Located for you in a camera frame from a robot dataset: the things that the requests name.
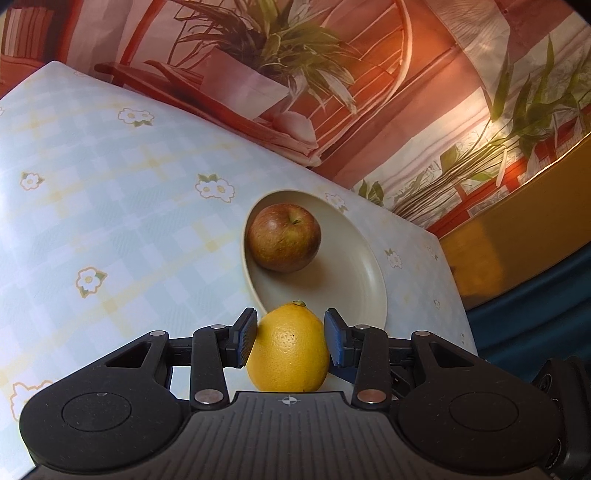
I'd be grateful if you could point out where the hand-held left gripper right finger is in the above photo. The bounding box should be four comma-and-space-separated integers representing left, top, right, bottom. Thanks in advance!
323, 308, 478, 411

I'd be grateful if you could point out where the yellow citrus fruit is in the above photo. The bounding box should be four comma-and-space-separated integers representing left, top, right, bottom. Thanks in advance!
246, 300, 331, 394

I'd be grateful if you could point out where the dark blue cloth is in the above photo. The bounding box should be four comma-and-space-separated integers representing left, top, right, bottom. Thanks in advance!
466, 258, 591, 384

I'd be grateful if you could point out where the floral checked tablecloth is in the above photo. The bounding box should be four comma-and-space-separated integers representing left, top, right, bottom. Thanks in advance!
0, 61, 481, 480

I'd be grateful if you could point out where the reddish brown apple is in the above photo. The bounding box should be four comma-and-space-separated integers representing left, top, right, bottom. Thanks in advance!
246, 203, 322, 274

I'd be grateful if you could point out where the printed backdrop cloth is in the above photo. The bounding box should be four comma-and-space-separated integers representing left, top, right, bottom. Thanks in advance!
0, 0, 591, 234

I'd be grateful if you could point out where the beige plate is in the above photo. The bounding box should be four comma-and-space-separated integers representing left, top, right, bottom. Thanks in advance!
240, 190, 389, 329

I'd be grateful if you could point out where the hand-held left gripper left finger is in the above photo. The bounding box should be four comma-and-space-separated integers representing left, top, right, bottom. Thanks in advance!
105, 307, 258, 411

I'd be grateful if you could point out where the yellow panel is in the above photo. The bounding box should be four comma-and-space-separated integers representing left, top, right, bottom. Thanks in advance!
436, 152, 591, 311

